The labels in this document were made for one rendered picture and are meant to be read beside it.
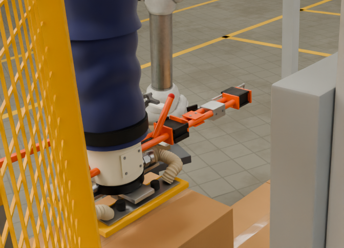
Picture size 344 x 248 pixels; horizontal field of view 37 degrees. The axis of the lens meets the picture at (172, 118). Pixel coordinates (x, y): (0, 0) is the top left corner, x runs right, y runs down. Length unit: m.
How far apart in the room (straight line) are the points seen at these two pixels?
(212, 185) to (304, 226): 3.22
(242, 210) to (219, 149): 1.76
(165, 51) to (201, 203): 0.80
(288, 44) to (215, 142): 1.46
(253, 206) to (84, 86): 1.33
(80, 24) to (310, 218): 0.96
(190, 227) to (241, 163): 2.34
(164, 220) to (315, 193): 1.27
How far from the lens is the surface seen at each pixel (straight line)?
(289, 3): 5.19
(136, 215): 1.51
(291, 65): 5.33
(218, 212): 1.74
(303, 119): 0.46
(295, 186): 0.49
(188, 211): 1.75
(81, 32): 1.34
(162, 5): 2.20
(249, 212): 2.46
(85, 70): 1.39
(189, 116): 1.78
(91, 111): 1.42
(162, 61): 2.33
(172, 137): 1.68
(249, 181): 3.75
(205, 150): 4.18
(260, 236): 2.32
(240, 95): 1.93
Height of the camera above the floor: 1.93
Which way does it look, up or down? 24 degrees down
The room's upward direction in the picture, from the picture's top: 4 degrees counter-clockwise
